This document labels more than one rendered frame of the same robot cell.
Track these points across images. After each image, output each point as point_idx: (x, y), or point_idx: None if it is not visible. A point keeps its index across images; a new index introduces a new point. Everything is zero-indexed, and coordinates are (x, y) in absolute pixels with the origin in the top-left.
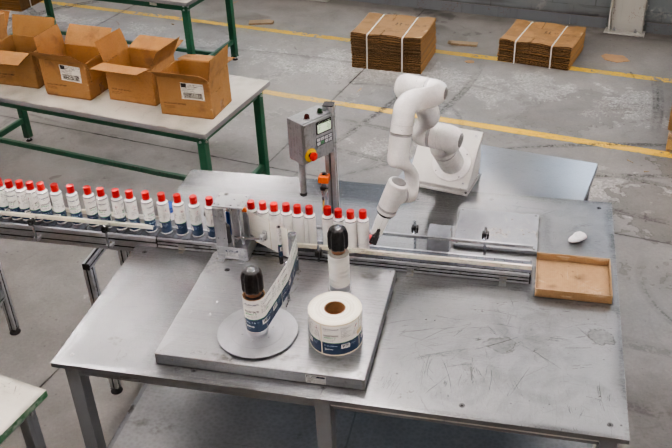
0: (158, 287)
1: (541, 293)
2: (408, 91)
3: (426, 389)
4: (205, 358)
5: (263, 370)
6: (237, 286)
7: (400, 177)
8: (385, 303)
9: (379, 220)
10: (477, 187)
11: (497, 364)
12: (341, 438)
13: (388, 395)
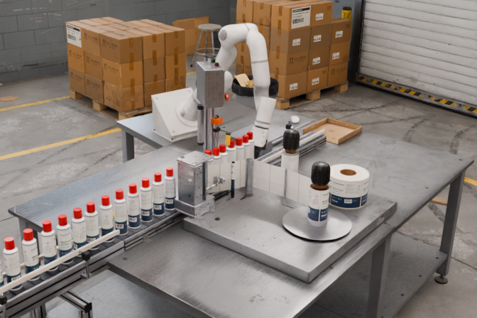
0: (194, 262)
1: (341, 140)
2: (253, 30)
3: (406, 193)
4: (333, 250)
5: (360, 233)
6: (246, 219)
7: (157, 141)
8: None
9: (266, 132)
10: None
11: (395, 170)
12: (313, 306)
13: (405, 204)
